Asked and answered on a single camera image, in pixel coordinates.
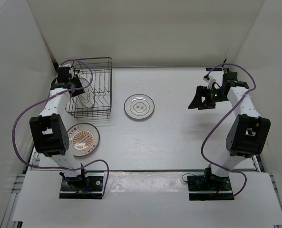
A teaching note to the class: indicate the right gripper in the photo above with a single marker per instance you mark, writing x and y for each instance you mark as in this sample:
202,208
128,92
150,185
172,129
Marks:
201,91

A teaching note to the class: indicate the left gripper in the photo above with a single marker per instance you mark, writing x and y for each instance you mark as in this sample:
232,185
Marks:
76,80

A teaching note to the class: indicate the white plate blue motif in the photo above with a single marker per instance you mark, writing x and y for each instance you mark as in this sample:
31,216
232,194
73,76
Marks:
87,99

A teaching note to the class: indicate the orange sunburst plate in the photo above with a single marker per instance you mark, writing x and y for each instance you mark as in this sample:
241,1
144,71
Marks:
84,138

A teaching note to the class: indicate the white plate clover motif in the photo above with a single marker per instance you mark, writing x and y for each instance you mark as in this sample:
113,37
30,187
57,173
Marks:
139,107

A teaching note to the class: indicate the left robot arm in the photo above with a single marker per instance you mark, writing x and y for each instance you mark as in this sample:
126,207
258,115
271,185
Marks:
49,134

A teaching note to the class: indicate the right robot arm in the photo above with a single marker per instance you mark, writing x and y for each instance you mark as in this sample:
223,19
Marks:
248,133

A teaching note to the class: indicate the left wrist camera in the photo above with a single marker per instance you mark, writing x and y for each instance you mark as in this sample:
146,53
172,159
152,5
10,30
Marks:
75,70

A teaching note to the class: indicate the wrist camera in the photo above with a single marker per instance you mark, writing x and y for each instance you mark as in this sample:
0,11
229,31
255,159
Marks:
75,70
210,81

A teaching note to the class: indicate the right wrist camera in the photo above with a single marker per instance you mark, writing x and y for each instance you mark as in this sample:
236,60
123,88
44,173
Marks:
210,81

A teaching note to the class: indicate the wire dish rack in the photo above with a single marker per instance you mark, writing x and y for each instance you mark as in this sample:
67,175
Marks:
96,72

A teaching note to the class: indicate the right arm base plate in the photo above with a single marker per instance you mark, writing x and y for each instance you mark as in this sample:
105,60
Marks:
202,189

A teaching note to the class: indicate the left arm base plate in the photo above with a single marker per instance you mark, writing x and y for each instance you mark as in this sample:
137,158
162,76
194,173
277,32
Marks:
92,189

